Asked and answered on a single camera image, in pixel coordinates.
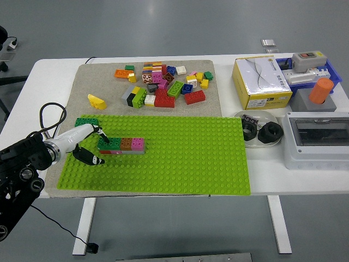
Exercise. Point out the small black part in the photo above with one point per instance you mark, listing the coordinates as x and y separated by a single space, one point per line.
285 65

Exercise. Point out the yellow flat brick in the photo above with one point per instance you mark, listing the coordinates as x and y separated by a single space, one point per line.
135 89

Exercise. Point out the white oval dish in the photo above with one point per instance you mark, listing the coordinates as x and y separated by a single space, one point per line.
264 115

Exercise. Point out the large red stepped brick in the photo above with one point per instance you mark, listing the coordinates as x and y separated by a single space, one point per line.
164 100

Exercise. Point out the multicoloured striped brick stack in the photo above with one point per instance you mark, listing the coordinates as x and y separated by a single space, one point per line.
152 66

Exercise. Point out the lime green studded baseplate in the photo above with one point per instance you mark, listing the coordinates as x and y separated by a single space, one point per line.
177 163

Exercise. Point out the small pink brick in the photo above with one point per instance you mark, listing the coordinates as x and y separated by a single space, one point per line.
162 84

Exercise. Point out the red square brick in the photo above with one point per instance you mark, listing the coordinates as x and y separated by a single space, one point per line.
105 152

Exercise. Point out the small dark green brick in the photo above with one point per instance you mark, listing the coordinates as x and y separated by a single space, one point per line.
208 76
129 67

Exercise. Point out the brown square brick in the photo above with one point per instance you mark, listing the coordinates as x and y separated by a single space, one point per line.
126 144
168 77

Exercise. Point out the white plastic part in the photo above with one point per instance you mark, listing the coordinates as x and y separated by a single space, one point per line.
299 77

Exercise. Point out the yellow square brick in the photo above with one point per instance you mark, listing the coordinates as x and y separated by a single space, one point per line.
199 77

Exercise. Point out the lime green long brick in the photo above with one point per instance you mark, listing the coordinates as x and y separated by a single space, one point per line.
174 89

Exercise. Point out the small purple circuit board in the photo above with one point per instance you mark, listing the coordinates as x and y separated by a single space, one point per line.
250 118

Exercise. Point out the white table leg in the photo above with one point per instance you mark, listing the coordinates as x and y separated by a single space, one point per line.
279 223
85 225

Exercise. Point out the grey block base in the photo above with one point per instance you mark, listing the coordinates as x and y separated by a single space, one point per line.
299 102

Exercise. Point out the blue square brick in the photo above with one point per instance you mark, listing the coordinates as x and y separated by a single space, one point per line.
186 89
171 70

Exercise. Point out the grey metal panel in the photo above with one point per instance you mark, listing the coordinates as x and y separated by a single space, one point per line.
185 258

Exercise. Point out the tall red brick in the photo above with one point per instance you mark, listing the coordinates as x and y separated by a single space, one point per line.
164 69

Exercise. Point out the pink square brick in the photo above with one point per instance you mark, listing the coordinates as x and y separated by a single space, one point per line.
157 77
138 144
115 152

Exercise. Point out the small black hex nut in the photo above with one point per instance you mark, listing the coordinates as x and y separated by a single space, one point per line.
248 134

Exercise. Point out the orange cylinder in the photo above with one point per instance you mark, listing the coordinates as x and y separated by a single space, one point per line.
321 90

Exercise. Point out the red long brick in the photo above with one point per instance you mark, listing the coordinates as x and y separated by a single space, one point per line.
194 97

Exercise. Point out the grey flat floor plate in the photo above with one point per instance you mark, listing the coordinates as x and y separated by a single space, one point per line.
6 55

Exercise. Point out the yellow curved brick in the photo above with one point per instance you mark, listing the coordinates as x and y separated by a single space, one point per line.
97 102

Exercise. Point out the grey flat long brick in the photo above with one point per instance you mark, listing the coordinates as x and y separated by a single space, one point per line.
135 152

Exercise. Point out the small white brick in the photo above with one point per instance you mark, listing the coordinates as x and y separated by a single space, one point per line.
149 100

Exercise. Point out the white square brick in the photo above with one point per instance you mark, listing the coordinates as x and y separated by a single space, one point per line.
181 70

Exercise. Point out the yellow and white cardboard box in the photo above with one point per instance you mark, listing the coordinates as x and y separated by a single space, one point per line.
261 79

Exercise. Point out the dark green long brick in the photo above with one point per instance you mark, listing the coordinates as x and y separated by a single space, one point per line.
114 144
84 122

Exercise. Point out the white and yellow brick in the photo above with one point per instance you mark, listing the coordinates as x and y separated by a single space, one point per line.
191 81

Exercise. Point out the grey enclosure with clear lid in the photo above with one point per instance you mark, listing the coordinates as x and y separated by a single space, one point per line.
313 159

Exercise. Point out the dark grey brick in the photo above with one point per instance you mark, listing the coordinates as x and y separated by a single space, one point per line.
152 88

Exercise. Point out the white power strip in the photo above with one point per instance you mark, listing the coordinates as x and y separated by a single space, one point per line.
13 43

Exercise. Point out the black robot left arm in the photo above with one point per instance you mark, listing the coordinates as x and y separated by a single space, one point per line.
24 155

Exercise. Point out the orange long brick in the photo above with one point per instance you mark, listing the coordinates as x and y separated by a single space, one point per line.
122 74

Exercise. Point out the white brick with red dots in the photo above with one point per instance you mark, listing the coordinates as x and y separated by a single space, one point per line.
147 78

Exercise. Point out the grey-brown felt mat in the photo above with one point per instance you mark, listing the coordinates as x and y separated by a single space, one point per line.
80 91

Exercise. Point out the small yellow brick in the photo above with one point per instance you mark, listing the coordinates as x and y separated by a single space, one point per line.
132 78
204 84

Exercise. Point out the grey switch box red button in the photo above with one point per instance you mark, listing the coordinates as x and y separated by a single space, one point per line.
310 62

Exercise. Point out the large black hex nut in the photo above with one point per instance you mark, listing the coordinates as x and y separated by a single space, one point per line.
269 137

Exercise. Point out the blue plastic tray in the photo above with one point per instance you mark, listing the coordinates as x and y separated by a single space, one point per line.
333 72

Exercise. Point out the small metal floor plate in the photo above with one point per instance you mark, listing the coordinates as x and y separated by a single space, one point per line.
272 51

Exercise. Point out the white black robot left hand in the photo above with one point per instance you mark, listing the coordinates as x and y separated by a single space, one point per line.
71 136

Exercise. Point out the black brick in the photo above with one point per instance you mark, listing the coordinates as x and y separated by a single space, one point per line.
131 100

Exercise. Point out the large metal floor plate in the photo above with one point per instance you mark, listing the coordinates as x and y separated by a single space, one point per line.
268 43

